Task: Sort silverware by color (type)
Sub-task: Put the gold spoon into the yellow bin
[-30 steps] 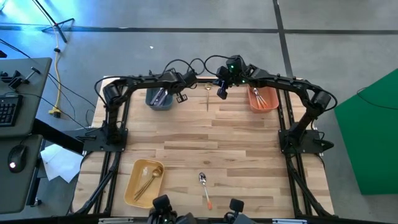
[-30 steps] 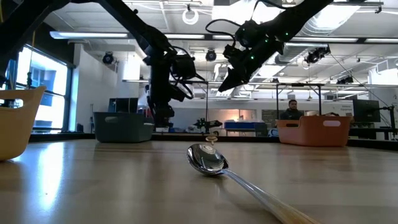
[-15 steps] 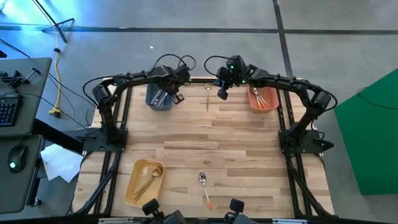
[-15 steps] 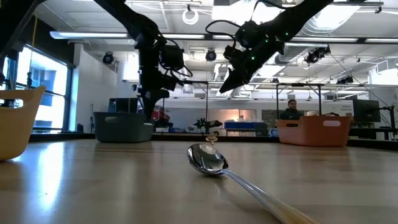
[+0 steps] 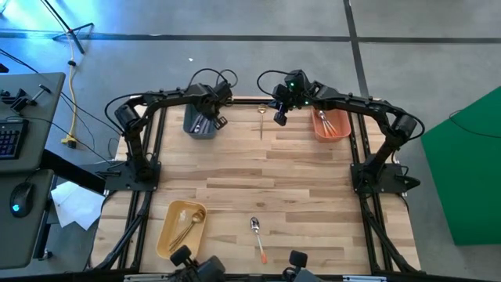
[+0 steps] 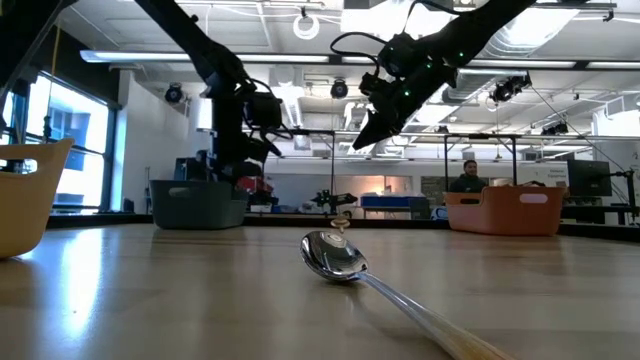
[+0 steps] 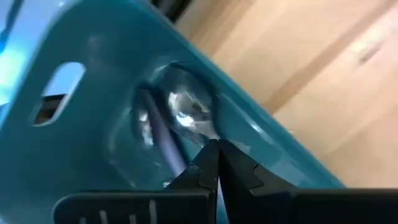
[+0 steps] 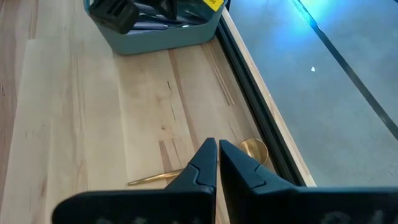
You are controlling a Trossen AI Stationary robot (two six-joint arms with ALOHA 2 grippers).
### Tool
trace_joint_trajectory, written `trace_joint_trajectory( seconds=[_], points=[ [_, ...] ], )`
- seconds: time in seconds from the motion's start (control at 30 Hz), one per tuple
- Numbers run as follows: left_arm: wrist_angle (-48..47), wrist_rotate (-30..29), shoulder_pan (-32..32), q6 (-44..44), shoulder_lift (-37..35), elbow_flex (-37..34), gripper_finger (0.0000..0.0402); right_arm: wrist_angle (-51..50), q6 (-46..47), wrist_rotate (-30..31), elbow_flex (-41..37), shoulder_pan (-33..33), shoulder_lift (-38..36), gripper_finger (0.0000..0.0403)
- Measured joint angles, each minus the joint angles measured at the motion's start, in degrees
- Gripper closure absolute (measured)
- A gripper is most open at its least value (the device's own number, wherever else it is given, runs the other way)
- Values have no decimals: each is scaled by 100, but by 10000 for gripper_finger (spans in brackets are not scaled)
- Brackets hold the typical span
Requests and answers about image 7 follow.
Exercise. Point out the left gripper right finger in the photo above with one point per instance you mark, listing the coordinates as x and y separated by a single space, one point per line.
239 174

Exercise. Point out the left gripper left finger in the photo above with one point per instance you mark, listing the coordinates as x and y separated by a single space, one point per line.
205 174

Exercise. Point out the teal plastic bin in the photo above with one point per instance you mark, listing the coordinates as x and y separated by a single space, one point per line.
77 140

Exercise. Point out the black table frame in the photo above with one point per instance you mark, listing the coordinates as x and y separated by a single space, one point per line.
174 7

